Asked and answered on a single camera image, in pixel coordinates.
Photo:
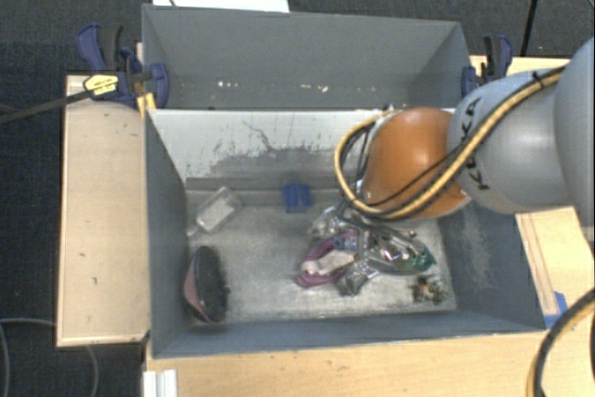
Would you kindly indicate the clear glass bottle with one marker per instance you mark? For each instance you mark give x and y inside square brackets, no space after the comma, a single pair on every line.
[215,211]

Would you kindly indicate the purple and white toy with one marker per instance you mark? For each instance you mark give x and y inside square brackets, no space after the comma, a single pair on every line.
[323,267]

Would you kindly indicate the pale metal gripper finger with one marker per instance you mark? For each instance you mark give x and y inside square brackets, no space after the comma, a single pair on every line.
[354,280]
[326,222]

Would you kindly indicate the pink and black brush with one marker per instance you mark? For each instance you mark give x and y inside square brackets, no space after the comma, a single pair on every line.
[209,286]

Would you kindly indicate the pale wood flat board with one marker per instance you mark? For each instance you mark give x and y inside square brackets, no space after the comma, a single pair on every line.
[102,218]

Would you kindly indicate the grey metal bin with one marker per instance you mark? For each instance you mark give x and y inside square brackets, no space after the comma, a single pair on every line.
[260,255]

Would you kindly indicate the small brown toy animal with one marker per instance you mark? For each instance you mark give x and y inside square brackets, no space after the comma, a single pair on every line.
[430,289]

